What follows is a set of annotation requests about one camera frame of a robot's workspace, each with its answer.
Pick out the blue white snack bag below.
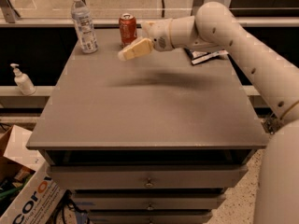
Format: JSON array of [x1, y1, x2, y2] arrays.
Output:
[[184, 49, 228, 65]]

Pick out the metal clamp bracket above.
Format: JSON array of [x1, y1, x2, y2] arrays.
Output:
[[263, 113, 283, 134]]

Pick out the clear blue plastic water bottle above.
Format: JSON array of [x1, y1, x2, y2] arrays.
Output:
[[71, 0, 98, 53]]

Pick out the grey drawer cabinet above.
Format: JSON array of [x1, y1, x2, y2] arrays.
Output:
[[28, 29, 267, 224]]

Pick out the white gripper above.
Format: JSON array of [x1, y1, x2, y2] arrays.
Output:
[[118, 19, 173, 61]]

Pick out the white pump dispenser bottle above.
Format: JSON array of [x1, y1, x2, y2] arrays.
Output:
[[10, 63, 36, 95]]

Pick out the top drawer knob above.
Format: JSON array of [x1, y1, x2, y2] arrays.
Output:
[[145, 178, 154, 189]]

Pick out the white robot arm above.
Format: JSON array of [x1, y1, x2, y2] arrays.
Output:
[[118, 2, 299, 224]]

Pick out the white cardboard box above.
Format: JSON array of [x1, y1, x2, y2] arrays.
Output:
[[0, 125, 64, 224]]

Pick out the red soda can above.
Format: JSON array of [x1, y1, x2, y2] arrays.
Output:
[[119, 13, 137, 47]]

